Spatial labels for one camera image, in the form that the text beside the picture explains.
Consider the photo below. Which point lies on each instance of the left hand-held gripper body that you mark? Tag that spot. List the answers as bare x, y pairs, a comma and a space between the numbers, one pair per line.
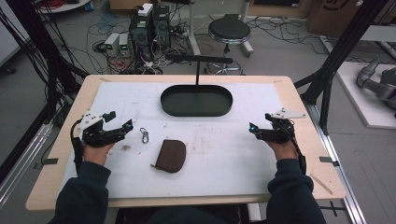
93, 132

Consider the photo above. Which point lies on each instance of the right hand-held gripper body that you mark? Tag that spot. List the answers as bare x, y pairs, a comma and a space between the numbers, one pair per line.
280, 130

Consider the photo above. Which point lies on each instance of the person's right hand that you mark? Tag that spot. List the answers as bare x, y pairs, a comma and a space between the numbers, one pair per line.
283, 151

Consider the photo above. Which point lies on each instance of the person's left hand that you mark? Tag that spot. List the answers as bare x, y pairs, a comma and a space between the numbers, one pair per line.
96, 153

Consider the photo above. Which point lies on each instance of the white table mat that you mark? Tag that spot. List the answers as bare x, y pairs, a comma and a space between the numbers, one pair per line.
218, 161

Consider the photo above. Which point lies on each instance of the dark tape strip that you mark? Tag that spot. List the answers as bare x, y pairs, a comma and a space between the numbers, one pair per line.
327, 160
49, 161

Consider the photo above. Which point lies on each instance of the brown zip pouch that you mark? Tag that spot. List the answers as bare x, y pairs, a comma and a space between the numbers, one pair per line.
171, 155

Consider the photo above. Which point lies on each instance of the black tray with hanger stand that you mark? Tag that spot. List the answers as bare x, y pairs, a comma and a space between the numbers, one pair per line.
196, 101

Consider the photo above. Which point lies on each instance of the thin wooden stick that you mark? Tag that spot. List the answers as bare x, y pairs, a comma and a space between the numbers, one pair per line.
321, 184

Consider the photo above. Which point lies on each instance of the grey power supply unit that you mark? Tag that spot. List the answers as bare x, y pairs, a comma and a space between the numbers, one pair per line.
112, 44
124, 45

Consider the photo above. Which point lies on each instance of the white platform board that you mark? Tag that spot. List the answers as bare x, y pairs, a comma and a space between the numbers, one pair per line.
364, 99

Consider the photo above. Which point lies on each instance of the black computer tower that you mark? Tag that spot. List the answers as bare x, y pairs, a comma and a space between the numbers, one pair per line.
162, 26
140, 32

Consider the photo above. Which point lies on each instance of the black round stool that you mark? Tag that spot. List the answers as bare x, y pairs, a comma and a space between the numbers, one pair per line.
229, 31

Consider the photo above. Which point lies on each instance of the person's lap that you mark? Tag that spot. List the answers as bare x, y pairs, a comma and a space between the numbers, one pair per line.
186, 216

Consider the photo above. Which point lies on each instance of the white box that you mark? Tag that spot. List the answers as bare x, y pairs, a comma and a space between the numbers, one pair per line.
145, 9

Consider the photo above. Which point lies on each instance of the cardboard box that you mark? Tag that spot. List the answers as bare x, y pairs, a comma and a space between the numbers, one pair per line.
337, 15

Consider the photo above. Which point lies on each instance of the black metal frame post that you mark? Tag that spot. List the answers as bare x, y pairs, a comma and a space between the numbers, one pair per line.
40, 49
339, 56

